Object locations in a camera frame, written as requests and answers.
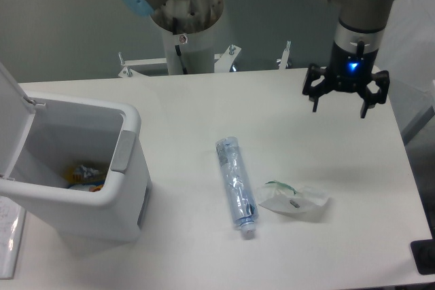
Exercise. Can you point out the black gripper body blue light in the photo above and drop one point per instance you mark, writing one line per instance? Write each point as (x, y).
(347, 72)

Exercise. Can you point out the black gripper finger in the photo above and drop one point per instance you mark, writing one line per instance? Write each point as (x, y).
(374, 91)
(318, 82)

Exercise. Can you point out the white push-lid trash can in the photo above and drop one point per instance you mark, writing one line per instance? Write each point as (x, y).
(44, 134)

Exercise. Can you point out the colourful trash inside can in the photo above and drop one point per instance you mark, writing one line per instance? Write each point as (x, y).
(85, 178)

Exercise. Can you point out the grey cabinet beside table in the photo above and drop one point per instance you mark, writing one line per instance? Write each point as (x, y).
(407, 52)

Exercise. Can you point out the crumpled clear plastic wrapper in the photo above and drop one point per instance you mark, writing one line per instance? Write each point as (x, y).
(281, 202)

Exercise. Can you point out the crushed clear plastic bottle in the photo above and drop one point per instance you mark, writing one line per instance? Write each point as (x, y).
(243, 207)

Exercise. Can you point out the black device at table edge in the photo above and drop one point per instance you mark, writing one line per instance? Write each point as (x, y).
(423, 254)

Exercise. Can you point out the laminated paper sheet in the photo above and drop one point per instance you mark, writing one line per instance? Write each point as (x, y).
(12, 224)

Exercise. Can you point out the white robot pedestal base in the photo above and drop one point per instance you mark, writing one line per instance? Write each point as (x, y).
(190, 52)

